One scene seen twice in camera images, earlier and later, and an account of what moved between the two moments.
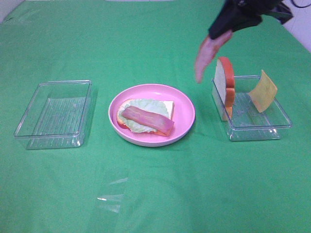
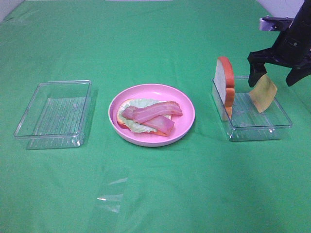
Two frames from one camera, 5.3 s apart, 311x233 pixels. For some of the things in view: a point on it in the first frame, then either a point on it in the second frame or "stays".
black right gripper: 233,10 → 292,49
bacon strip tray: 210,47 → 144,114
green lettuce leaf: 138,126 stays
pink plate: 183,114 stays
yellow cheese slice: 263,95 stays
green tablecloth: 206,183 stays
